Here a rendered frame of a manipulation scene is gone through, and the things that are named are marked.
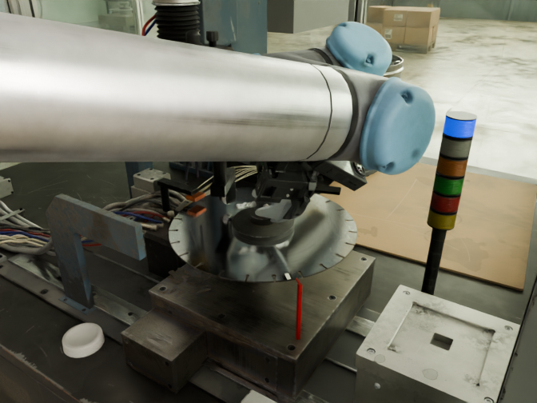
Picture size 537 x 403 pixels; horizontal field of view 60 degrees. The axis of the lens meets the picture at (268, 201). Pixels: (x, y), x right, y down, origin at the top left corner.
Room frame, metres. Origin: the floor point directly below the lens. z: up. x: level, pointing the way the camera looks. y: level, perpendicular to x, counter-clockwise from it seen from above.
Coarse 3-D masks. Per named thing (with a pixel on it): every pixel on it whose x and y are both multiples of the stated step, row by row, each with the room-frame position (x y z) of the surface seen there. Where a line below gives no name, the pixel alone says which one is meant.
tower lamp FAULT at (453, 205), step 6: (432, 192) 0.70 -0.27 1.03; (432, 198) 0.69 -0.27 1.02; (438, 198) 0.68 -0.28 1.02; (444, 198) 0.67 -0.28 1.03; (450, 198) 0.67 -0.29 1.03; (456, 198) 0.68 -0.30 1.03; (432, 204) 0.69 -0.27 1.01; (438, 204) 0.68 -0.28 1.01; (444, 204) 0.67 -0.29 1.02; (450, 204) 0.67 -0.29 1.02; (456, 204) 0.68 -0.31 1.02; (438, 210) 0.68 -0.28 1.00; (444, 210) 0.67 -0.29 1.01; (450, 210) 0.67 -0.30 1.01; (456, 210) 0.68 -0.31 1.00
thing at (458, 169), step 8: (440, 160) 0.69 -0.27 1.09; (448, 160) 0.68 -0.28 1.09; (456, 160) 0.67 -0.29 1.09; (464, 160) 0.67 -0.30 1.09; (440, 168) 0.69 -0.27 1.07; (448, 168) 0.68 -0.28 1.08; (456, 168) 0.67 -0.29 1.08; (464, 168) 0.68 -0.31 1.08; (448, 176) 0.67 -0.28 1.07; (456, 176) 0.67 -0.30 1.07
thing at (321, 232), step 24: (240, 192) 0.86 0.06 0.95; (192, 216) 0.76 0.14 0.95; (216, 216) 0.76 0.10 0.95; (312, 216) 0.76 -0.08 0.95; (336, 216) 0.76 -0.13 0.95; (192, 240) 0.67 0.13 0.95; (216, 240) 0.67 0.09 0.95; (240, 240) 0.67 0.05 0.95; (288, 240) 0.67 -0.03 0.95; (312, 240) 0.67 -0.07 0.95; (336, 240) 0.67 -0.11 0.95; (192, 264) 0.60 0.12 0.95; (216, 264) 0.60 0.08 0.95; (240, 264) 0.60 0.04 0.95; (264, 264) 0.60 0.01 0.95; (288, 264) 0.60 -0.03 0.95; (312, 264) 0.60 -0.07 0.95; (336, 264) 0.61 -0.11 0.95
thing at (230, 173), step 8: (216, 168) 0.73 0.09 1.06; (224, 168) 0.73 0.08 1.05; (232, 168) 0.80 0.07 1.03; (216, 176) 0.73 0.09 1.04; (224, 176) 0.73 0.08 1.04; (232, 176) 0.77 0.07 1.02; (216, 184) 0.73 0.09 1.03; (224, 184) 0.73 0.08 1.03; (232, 184) 0.78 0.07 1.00; (216, 192) 0.72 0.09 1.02; (224, 192) 0.72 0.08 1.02; (232, 192) 0.78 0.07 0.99; (232, 200) 0.78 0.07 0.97
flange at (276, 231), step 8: (248, 208) 0.77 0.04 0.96; (240, 216) 0.74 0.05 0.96; (248, 216) 0.74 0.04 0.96; (256, 216) 0.71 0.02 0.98; (232, 224) 0.71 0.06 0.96; (240, 224) 0.71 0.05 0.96; (248, 224) 0.71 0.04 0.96; (256, 224) 0.70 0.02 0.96; (264, 224) 0.70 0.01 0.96; (272, 224) 0.71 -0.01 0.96; (280, 224) 0.71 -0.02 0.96; (288, 224) 0.71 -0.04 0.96; (240, 232) 0.68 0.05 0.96; (248, 232) 0.68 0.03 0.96; (256, 232) 0.68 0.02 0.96; (264, 232) 0.68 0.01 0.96; (272, 232) 0.68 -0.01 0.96; (280, 232) 0.68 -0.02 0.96; (288, 232) 0.69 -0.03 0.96; (256, 240) 0.67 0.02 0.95; (264, 240) 0.67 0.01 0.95; (272, 240) 0.67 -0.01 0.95
